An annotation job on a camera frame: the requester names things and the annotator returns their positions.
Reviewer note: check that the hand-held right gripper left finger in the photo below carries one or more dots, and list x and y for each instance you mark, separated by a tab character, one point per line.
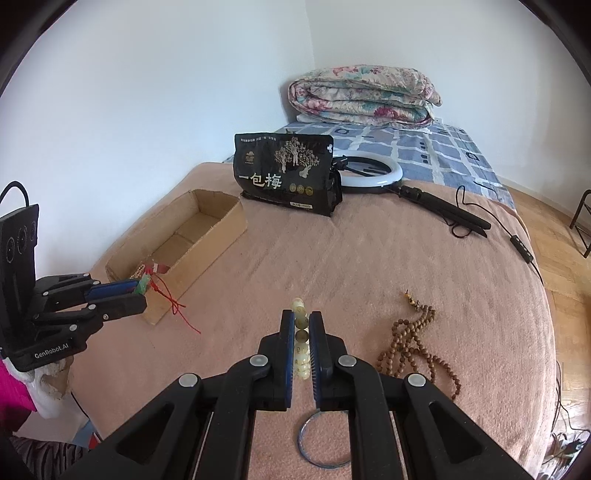
289	364

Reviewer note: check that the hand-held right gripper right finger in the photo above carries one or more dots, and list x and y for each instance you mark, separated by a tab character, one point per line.
314	364

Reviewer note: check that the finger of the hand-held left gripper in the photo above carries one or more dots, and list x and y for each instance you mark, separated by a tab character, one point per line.
111	289
122	307

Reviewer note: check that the cardboard box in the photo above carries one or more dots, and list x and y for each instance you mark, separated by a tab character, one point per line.
217	242

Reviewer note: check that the person's left hand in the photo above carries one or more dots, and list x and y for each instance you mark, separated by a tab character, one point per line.
46	392

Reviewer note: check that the blue bangle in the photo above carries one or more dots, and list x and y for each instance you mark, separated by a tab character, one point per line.
301	443

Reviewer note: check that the striped dark cloth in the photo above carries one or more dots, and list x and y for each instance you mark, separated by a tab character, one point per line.
46	454

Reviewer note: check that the black snack bag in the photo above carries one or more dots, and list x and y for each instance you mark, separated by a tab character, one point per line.
286	184

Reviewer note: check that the black folded tripod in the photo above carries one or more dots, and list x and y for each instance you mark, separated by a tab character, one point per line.
443	210

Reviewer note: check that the blue checkered bedsheet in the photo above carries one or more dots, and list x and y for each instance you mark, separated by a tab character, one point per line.
429	152

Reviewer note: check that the folded floral quilt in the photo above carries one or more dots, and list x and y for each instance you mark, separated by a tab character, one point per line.
364	94

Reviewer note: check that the dark chair frame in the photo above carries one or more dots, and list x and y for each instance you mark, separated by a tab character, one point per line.
581	207

